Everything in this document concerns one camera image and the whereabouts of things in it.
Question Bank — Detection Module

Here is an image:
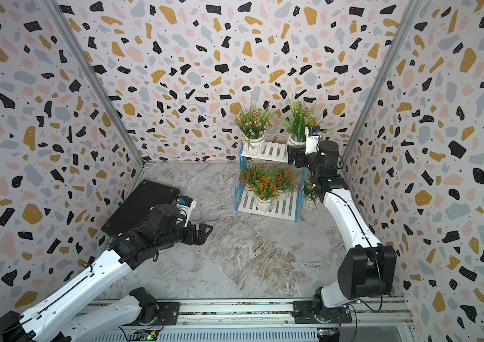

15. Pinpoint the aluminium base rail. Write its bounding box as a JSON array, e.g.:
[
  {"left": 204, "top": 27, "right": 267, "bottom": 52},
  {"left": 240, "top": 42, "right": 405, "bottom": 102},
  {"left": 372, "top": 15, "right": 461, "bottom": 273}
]
[{"left": 61, "top": 297, "right": 420, "bottom": 341}]

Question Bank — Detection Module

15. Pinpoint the black case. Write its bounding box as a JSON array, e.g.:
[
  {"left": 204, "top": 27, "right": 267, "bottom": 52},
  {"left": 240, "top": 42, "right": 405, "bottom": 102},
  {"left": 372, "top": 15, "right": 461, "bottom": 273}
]
[{"left": 101, "top": 180, "right": 181, "bottom": 238}]

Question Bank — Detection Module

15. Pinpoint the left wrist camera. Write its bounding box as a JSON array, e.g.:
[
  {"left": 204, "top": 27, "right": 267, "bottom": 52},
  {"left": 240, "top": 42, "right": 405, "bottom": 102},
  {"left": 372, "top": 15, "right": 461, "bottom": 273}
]
[{"left": 176, "top": 195, "right": 197, "bottom": 227}]

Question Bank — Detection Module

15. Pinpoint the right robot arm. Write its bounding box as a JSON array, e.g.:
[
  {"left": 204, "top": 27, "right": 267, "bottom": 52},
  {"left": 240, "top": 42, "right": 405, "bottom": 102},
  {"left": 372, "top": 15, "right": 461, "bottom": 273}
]
[{"left": 287, "top": 141, "right": 397, "bottom": 323}]

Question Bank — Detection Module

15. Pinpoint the orange flower pot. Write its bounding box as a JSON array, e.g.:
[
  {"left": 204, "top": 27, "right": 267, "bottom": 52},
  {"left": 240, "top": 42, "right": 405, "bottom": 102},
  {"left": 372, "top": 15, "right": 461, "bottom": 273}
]
[{"left": 249, "top": 171, "right": 277, "bottom": 212}]

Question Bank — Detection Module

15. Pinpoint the blue white two-tier rack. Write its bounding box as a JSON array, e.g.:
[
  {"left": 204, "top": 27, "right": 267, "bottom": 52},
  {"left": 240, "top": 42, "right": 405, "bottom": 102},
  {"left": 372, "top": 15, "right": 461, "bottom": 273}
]
[{"left": 234, "top": 139, "right": 308, "bottom": 222}]

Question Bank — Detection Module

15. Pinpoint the red flower pot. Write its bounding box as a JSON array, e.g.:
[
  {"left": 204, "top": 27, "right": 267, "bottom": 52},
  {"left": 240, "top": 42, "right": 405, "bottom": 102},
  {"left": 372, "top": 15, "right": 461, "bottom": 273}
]
[
  {"left": 272, "top": 167, "right": 299, "bottom": 200},
  {"left": 240, "top": 163, "right": 267, "bottom": 190}
]

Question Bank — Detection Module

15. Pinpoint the pink flower pot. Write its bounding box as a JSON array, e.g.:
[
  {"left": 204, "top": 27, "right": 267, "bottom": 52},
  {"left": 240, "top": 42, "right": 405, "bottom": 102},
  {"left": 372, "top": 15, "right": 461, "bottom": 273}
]
[
  {"left": 303, "top": 178, "right": 319, "bottom": 208},
  {"left": 235, "top": 104, "right": 274, "bottom": 155},
  {"left": 284, "top": 100, "right": 322, "bottom": 148}
]

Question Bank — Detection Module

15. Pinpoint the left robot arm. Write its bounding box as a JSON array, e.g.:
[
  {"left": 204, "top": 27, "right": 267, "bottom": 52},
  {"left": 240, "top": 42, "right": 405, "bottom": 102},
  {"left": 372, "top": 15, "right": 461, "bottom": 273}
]
[{"left": 0, "top": 204, "right": 213, "bottom": 341}]

